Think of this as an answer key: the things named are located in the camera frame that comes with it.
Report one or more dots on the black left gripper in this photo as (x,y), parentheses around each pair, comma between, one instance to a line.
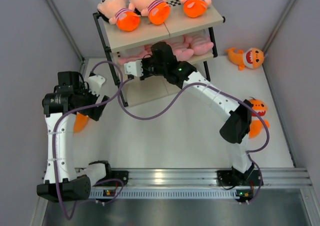
(93,97)

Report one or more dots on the aluminium mounting rail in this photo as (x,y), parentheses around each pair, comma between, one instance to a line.
(211,177)

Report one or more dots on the beige black three-tier shelf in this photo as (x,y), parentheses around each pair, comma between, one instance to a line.
(149,87)

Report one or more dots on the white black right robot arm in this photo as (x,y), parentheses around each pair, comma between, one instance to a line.
(237,115)

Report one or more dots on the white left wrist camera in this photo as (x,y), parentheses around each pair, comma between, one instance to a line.
(96,82)

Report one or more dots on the small boy doll plush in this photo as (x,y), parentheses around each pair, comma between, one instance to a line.
(157,11)

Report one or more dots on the orange shark plush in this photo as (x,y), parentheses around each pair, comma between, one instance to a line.
(252,58)
(256,125)
(80,123)

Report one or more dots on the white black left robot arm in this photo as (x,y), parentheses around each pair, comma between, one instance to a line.
(71,97)

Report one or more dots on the white slotted cable duct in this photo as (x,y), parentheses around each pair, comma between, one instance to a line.
(136,193)

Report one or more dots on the pink striped plush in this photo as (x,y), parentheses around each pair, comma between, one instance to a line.
(129,57)
(200,44)
(181,52)
(148,48)

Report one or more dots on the black-haired boy doll plush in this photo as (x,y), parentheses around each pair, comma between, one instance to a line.
(118,14)

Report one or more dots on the large boy doll plush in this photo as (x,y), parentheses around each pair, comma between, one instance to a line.
(195,8)

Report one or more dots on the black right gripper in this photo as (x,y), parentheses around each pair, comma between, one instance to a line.
(143,62)

